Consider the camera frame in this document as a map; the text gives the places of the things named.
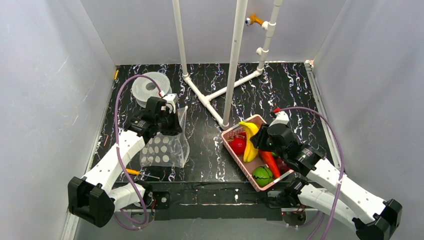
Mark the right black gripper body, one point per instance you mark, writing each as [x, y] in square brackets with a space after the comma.
[260, 139]

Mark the clear dotted zip bag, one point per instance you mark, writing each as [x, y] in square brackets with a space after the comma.
[167, 151]

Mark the orange toy carrot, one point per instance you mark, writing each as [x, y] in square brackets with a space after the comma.
[269, 160]

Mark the orange wall hook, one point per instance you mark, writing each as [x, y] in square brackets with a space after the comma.
[253, 19]

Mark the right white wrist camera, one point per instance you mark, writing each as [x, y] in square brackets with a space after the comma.
[280, 117]

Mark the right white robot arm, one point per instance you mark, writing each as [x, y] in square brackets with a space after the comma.
[326, 188]

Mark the red toy apple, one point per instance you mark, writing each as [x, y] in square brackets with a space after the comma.
[238, 145]

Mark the yellow handled screwdriver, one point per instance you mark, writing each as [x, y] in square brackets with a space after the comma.
[138, 173]

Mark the green striped toy watermelon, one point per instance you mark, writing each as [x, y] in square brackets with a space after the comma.
[262, 176]

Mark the pink plastic basket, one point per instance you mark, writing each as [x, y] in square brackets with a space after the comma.
[248, 167]

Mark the dark red toy fruit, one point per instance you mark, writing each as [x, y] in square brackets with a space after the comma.
[282, 167]

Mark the red toy grapes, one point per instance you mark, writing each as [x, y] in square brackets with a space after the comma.
[237, 133]

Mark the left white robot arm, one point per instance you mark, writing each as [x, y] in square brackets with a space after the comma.
[93, 197]

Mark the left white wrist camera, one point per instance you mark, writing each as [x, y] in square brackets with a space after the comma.
[171, 100]

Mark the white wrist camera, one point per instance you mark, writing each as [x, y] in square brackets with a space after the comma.
[280, 117]
[171, 100]

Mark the yellow toy banana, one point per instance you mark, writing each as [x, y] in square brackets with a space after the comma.
[250, 152]

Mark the white filament spool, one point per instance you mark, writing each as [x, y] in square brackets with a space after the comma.
[142, 88]

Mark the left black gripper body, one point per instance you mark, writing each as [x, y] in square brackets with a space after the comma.
[173, 124]

